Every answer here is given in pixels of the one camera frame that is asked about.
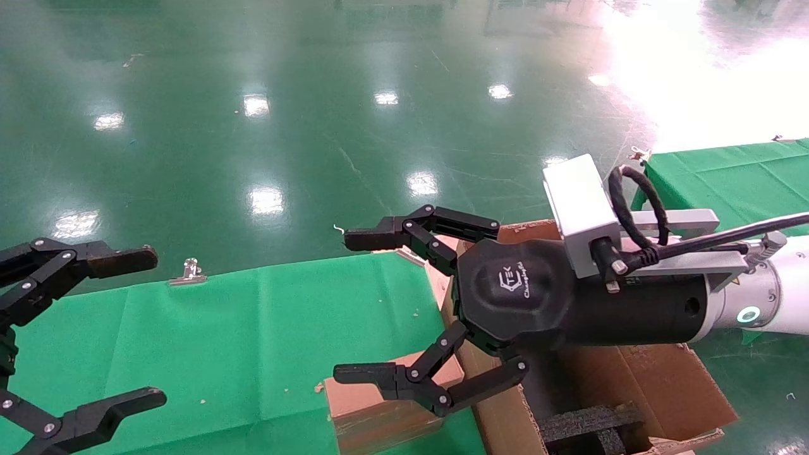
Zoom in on large open cardboard carton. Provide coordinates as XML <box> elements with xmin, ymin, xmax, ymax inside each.
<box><xmin>425</xmin><ymin>220</ymin><xmax>739</xmax><ymax>455</ymax></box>

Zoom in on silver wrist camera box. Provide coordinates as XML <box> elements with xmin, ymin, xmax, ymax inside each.
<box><xmin>542</xmin><ymin>154</ymin><xmax>625</xmax><ymax>280</ymax></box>

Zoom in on small brown cardboard box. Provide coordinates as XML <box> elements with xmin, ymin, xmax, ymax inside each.
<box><xmin>324</xmin><ymin>351</ymin><xmax>466</xmax><ymax>455</ymax></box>

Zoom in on silver camera mount bracket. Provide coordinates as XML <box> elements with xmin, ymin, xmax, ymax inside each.
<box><xmin>623</xmin><ymin>209</ymin><xmax>751</xmax><ymax>293</ymax></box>

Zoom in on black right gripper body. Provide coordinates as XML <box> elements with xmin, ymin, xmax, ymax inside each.
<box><xmin>455</xmin><ymin>239</ymin><xmax>710</xmax><ymax>358</ymax></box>

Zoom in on black camera cable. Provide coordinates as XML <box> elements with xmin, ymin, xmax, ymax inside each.
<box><xmin>607</xmin><ymin>164</ymin><xmax>809</xmax><ymax>274</ymax></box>

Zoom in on black foam insert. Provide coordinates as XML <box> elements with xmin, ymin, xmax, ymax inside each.
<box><xmin>538</xmin><ymin>404</ymin><xmax>645</xmax><ymax>455</ymax></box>

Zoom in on large green table cloth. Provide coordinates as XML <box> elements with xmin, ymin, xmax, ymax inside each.
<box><xmin>0</xmin><ymin>253</ymin><xmax>487</xmax><ymax>455</ymax></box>

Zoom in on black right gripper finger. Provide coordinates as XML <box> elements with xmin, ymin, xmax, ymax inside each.
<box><xmin>344</xmin><ymin>205</ymin><xmax>500</xmax><ymax>276</ymax></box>
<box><xmin>334</xmin><ymin>321</ymin><xmax>529</xmax><ymax>416</ymax></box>

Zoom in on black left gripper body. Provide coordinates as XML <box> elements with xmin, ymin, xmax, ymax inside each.
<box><xmin>0</xmin><ymin>329</ymin><xmax>16</xmax><ymax>380</ymax></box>

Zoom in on green cloth on side table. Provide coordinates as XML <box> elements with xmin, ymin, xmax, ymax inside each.
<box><xmin>631</xmin><ymin>139</ymin><xmax>809</xmax><ymax>346</ymax></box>

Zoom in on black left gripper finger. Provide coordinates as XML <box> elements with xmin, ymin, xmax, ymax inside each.
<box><xmin>0</xmin><ymin>387</ymin><xmax>167</xmax><ymax>455</ymax></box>
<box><xmin>0</xmin><ymin>238</ymin><xmax>159</xmax><ymax>329</ymax></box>

